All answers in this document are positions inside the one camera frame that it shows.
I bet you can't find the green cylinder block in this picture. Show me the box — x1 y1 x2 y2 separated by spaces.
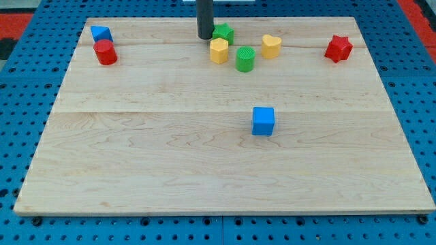
235 46 256 72

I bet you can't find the blue cube block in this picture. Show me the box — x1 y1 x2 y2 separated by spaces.
251 107 275 136

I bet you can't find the yellow heart block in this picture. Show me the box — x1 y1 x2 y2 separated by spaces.
261 34 282 59

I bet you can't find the green star block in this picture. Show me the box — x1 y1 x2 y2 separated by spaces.
212 23 234 46

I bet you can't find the red cylinder block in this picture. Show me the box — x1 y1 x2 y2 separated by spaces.
93 39 118 65

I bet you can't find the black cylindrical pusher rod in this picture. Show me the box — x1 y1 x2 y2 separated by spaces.
196 0 215 39

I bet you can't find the blue triangle block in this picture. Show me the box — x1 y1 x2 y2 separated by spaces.
90 26 113 42

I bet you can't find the red star block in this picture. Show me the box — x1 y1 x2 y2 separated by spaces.
324 35 354 63

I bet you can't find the yellow hexagon block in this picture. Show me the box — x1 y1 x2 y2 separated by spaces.
210 38 229 64

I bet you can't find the wooden board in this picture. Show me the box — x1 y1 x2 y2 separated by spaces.
14 17 435 216

